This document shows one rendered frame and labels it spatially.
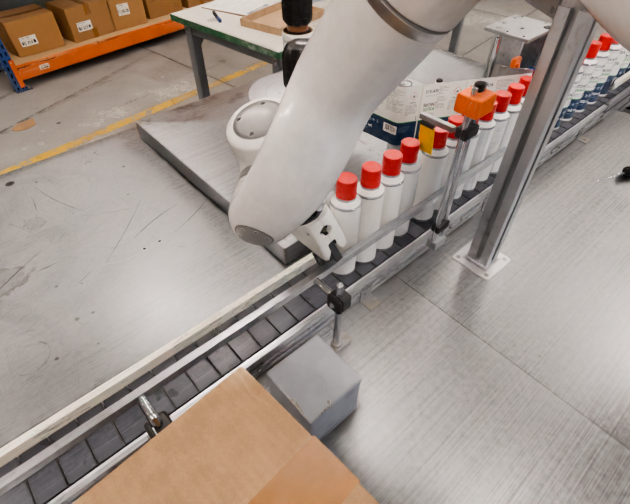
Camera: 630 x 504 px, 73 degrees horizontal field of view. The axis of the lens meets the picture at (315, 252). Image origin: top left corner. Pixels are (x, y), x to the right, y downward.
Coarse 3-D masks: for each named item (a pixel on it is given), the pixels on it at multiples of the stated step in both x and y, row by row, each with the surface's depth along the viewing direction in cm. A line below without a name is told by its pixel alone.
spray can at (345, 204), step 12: (348, 180) 66; (336, 192) 68; (348, 192) 67; (336, 204) 68; (348, 204) 68; (360, 204) 69; (336, 216) 70; (348, 216) 69; (348, 228) 71; (348, 240) 73; (348, 264) 77
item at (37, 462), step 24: (480, 168) 90; (408, 216) 79; (336, 264) 71; (264, 312) 64; (216, 336) 61; (192, 360) 58; (144, 384) 56; (120, 408) 53; (72, 432) 51; (48, 456) 49; (0, 480) 48
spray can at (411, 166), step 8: (408, 144) 73; (416, 144) 73; (408, 152) 74; (416, 152) 74; (408, 160) 75; (416, 160) 75; (408, 168) 75; (416, 168) 76; (408, 176) 76; (416, 176) 77; (408, 184) 77; (416, 184) 78; (408, 192) 79; (408, 200) 80; (400, 208) 81; (408, 208) 82; (408, 224) 86; (400, 232) 86
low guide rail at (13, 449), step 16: (288, 272) 75; (256, 288) 73; (272, 288) 74; (240, 304) 71; (208, 320) 68; (224, 320) 70; (192, 336) 67; (160, 352) 64; (176, 352) 66; (128, 368) 62; (144, 368) 63; (112, 384) 61; (80, 400) 59; (96, 400) 60; (64, 416) 57; (32, 432) 56; (48, 432) 57; (16, 448) 55; (0, 464) 54
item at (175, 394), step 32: (480, 192) 98; (416, 224) 90; (384, 256) 83; (288, 288) 77; (288, 320) 73; (224, 352) 68; (256, 352) 69; (128, 384) 64; (192, 384) 64; (128, 416) 61; (32, 448) 58; (96, 448) 58; (32, 480) 55; (64, 480) 55
